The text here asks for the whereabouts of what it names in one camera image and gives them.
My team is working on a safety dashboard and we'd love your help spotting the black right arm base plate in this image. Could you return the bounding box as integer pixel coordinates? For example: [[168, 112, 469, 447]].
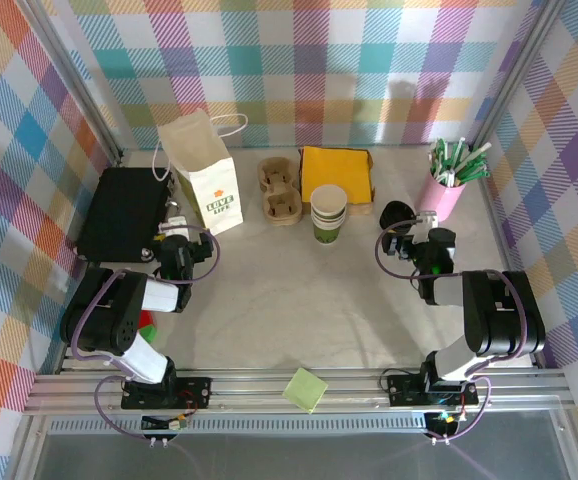
[[387, 374, 480, 408]]

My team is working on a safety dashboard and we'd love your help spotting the grey slotted cable duct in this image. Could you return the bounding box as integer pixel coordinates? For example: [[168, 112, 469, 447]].
[[48, 418, 433, 438]]

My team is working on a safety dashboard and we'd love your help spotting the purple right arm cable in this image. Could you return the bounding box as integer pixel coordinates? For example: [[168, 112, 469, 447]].
[[375, 215, 528, 444]]

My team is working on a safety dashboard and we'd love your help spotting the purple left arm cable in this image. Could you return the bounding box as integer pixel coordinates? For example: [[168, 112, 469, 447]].
[[71, 223, 221, 442]]

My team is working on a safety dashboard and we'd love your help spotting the green white wrapped straw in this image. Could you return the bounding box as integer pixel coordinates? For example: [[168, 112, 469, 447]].
[[451, 138, 469, 171]]

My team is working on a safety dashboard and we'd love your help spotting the aluminium frame post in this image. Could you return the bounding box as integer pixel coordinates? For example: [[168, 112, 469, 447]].
[[16, 0, 126, 164], [465, 0, 564, 152]]

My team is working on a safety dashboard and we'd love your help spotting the pink straw holder cup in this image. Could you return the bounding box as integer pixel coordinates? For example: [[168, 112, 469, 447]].
[[415, 174, 468, 224]]

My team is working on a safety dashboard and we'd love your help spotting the yellow paper napkin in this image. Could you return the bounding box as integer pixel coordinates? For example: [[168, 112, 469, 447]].
[[301, 145, 374, 205]]

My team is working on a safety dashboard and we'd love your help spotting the green sticky note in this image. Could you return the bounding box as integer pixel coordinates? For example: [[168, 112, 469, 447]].
[[282, 367, 330, 415]]

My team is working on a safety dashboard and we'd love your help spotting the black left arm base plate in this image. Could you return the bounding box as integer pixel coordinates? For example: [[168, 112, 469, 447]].
[[121, 375, 213, 411]]

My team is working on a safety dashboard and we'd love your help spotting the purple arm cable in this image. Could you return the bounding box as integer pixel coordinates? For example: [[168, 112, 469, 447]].
[[71, 223, 221, 442], [375, 215, 528, 444]]

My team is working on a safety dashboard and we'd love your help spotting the white paper takeout bag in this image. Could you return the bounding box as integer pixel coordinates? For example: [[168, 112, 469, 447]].
[[151, 108, 249, 238]]

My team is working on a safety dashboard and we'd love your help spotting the black hard case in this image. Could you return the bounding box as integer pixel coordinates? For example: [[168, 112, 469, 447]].
[[75, 166, 186, 265]]

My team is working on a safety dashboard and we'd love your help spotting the red green toy block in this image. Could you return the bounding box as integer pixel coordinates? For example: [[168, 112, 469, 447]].
[[138, 309, 160, 346]]

